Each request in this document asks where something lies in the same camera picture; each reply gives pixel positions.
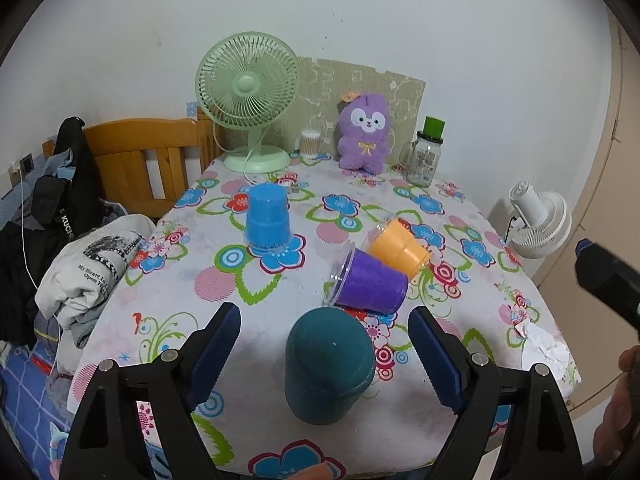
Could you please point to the purple plush toy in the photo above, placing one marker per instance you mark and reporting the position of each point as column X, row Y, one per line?
column 364, row 125

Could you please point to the dark teal cup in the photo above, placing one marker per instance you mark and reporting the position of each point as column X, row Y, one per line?
column 329, row 364

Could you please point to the cotton swab jar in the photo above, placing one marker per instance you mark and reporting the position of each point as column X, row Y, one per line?
column 309, row 144

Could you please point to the wooden bed headboard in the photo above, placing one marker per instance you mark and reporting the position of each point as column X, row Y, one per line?
column 142, row 161

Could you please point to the patterned beige board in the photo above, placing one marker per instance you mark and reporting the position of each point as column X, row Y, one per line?
column 322, row 85

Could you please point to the purple plastic cup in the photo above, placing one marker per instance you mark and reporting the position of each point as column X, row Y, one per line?
column 361, row 282

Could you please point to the blue plastic cup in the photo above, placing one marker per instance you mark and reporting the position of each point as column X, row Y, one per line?
column 267, row 219

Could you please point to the floral tablecloth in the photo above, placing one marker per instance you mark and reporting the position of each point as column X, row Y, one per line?
column 197, row 258

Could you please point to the white printed t-shirt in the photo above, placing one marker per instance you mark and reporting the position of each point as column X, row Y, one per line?
column 83, row 275

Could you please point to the person's right hand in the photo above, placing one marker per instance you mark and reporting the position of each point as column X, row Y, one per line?
column 607, row 439

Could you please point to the beige door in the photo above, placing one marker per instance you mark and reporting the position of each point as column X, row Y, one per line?
column 608, row 213

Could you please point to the glass bottle green cap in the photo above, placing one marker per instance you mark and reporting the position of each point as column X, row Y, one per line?
column 419, row 158

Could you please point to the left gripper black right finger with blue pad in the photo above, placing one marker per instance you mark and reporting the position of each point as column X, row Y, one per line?
column 540, row 441

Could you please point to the black clothes pile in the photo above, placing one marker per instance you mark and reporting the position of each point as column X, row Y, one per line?
column 65, row 202

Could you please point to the green desk fan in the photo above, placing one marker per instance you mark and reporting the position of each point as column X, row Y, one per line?
column 245, row 83

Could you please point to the orange plastic cup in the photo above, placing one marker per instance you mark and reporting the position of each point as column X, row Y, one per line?
column 391, row 242

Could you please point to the white floor fan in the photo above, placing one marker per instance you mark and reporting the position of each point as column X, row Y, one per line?
column 534, row 224

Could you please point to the blue checkered bedsheet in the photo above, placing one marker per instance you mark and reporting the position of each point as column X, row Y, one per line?
column 28, row 408

